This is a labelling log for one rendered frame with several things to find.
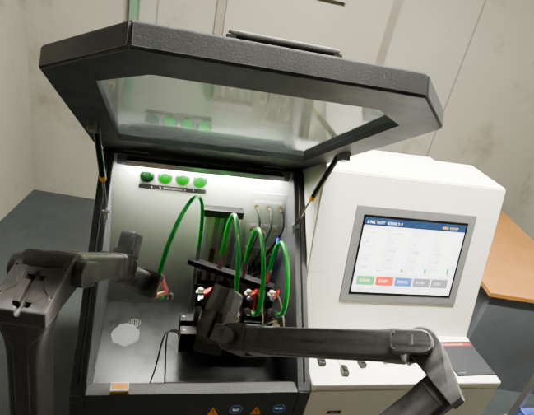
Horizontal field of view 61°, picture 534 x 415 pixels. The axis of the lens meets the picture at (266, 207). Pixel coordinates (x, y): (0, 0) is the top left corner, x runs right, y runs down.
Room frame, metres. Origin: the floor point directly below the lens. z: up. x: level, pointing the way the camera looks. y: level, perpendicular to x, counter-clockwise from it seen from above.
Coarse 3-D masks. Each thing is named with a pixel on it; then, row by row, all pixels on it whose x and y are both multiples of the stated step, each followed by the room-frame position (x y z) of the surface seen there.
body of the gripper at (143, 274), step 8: (144, 272) 0.94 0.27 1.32; (152, 272) 0.96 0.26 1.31; (136, 280) 0.90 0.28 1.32; (144, 280) 0.92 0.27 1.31; (152, 280) 0.94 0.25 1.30; (160, 280) 0.94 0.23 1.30; (128, 288) 0.94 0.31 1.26; (136, 288) 0.91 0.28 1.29; (144, 288) 0.92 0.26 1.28; (152, 288) 0.93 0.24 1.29; (152, 296) 0.91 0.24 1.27
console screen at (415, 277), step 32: (384, 224) 1.39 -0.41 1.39; (416, 224) 1.43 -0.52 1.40; (448, 224) 1.46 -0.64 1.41; (352, 256) 1.34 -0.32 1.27; (384, 256) 1.37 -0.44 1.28; (416, 256) 1.41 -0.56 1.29; (448, 256) 1.44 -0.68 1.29; (352, 288) 1.31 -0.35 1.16; (384, 288) 1.35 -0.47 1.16; (416, 288) 1.39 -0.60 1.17; (448, 288) 1.43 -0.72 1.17
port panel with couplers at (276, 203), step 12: (252, 204) 1.49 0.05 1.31; (264, 204) 1.50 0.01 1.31; (276, 204) 1.51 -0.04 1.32; (252, 216) 1.49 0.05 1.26; (264, 216) 1.50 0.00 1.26; (276, 216) 1.51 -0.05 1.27; (252, 228) 1.49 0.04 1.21; (264, 228) 1.50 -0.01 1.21; (276, 228) 1.52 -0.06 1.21; (252, 252) 1.50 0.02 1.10
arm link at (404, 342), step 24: (240, 336) 0.70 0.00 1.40; (264, 336) 0.70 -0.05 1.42; (288, 336) 0.69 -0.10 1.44; (312, 336) 0.68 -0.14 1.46; (336, 336) 0.67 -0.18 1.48; (360, 336) 0.66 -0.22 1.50; (384, 336) 0.64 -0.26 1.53; (408, 336) 0.61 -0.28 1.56; (360, 360) 0.64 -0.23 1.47; (384, 360) 0.62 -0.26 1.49; (408, 360) 0.64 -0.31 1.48
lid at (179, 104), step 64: (64, 64) 0.68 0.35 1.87; (128, 64) 0.66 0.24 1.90; (192, 64) 0.65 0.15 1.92; (256, 64) 0.66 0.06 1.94; (320, 64) 0.69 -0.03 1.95; (128, 128) 1.16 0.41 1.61; (192, 128) 1.12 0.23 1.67; (256, 128) 1.07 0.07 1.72; (320, 128) 1.04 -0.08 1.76; (384, 128) 0.95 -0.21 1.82
